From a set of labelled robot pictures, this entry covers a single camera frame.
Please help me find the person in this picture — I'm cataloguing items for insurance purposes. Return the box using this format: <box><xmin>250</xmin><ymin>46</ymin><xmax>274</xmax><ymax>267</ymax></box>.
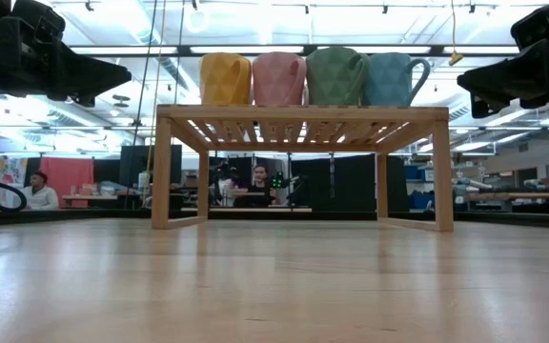
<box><xmin>19</xmin><ymin>170</ymin><xmax>60</xmax><ymax>212</ymax></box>
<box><xmin>235</xmin><ymin>164</ymin><xmax>278</xmax><ymax>209</ymax></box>

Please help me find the orange-yellow faceted mug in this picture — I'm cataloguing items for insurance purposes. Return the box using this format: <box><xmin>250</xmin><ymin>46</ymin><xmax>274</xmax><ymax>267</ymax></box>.
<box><xmin>199</xmin><ymin>51</ymin><xmax>253</xmax><ymax>106</ymax></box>

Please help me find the black partition panel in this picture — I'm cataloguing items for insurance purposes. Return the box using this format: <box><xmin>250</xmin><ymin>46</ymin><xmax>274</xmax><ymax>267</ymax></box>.
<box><xmin>120</xmin><ymin>145</ymin><xmax>183</xmax><ymax>211</ymax></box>

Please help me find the pink faceted mug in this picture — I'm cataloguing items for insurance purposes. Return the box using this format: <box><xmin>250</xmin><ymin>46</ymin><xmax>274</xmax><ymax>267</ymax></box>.
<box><xmin>251</xmin><ymin>50</ymin><xmax>308</xmax><ymax>107</ymax></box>

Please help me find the black aluminium table frame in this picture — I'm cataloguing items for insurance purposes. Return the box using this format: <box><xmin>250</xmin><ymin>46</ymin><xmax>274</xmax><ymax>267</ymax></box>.
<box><xmin>0</xmin><ymin>207</ymin><xmax>549</xmax><ymax>230</ymax></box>

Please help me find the red cloth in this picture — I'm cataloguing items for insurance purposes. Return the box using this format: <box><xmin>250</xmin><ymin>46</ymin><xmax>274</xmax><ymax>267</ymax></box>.
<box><xmin>39</xmin><ymin>156</ymin><xmax>95</xmax><ymax>209</ymax></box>

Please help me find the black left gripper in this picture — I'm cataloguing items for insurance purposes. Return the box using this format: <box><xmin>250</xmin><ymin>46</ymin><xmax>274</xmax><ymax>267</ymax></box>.
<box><xmin>0</xmin><ymin>0</ymin><xmax>133</xmax><ymax>109</ymax></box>

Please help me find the green faceted mug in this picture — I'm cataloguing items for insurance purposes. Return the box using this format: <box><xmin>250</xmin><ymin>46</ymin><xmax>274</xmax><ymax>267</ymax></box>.
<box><xmin>305</xmin><ymin>46</ymin><xmax>371</xmax><ymax>107</ymax></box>

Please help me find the blue faceted mug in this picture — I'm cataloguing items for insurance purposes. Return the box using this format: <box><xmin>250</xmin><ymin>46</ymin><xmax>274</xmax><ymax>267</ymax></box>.
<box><xmin>362</xmin><ymin>51</ymin><xmax>432</xmax><ymax>107</ymax></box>

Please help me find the blue storage bin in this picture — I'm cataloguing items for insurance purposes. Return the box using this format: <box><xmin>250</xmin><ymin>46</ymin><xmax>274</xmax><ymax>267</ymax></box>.
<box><xmin>407</xmin><ymin>164</ymin><xmax>432</xmax><ymax>211</ymax></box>

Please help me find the hanging yellow tag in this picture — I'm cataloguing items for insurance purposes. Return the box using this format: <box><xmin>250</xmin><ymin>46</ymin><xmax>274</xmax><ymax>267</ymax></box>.
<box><xmin>448</xmin><ymin>0</ymin><xmax>465</xmax><ymax>67</ymax></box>

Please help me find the hanging black cable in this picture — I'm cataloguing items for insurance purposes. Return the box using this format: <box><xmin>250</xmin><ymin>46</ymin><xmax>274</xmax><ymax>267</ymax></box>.
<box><xmin>123</xmin><ymin>0</ymin><xmax>160</xmax><ymax>210</ymax></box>

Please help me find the wooden slatted rack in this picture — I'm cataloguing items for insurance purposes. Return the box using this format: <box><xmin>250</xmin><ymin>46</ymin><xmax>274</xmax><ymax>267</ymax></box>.
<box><xmin>150</xmin><ymin>103</ymin><xmax>455</xmax><ymax>233</ymax></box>

